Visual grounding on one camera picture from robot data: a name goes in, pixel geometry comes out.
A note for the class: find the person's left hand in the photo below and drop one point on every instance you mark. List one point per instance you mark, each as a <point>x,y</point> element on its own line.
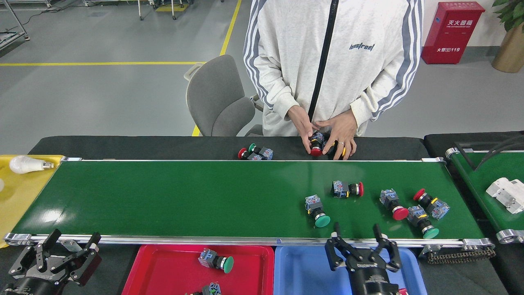
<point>344,131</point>

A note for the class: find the grey office chair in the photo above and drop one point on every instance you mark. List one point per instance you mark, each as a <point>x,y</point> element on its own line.
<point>217,94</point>

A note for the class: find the white wheeled rack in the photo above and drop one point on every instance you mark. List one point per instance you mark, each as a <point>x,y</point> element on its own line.
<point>110,2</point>

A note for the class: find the short green conveyor belt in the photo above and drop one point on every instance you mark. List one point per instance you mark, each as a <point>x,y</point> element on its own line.
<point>483,192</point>

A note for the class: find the red mushroom push button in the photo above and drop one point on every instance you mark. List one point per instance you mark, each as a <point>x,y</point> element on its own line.
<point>315,152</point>
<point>400,213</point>

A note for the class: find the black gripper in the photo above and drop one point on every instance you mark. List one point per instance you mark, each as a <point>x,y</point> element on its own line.
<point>32,284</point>
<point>372,278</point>

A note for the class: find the potted plant brown pot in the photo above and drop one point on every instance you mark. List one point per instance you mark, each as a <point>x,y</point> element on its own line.
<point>511,53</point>

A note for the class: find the green mushroom push button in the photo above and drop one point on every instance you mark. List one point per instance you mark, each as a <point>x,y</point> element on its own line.
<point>322,221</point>
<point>430,233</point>
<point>227,264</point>

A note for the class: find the small red push button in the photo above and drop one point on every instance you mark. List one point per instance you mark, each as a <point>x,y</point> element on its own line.
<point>425,200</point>
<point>242,154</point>

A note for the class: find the person's right hand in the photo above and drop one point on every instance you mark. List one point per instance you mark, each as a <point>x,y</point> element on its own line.
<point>301,127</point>

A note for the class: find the blue plastic tray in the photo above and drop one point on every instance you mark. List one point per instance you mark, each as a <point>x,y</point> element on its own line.
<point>307,274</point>

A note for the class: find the red fire extinguisher box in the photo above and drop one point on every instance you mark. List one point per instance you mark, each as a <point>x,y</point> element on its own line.
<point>450,32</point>

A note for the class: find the long green conveyor belt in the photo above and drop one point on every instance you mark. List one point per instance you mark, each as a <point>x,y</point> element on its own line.
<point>163,196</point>

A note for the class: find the white double circuit breaker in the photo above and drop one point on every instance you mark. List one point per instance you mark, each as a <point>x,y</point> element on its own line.
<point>507,194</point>

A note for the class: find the yellow plastic tray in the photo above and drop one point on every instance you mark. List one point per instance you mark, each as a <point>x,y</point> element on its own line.
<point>20,196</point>

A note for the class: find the metal shelf rack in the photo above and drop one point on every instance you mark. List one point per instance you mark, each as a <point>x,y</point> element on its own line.
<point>14,37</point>

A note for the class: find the black guide bracket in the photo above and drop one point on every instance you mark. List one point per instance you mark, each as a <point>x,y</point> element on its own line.
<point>464,155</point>

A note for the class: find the white light bulb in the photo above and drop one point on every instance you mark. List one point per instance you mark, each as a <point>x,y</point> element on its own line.
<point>22,164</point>

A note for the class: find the person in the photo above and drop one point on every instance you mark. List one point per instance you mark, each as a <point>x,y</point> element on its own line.
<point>294,61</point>

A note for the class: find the red plastic tray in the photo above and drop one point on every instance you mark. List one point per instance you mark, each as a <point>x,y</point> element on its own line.
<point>163,270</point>

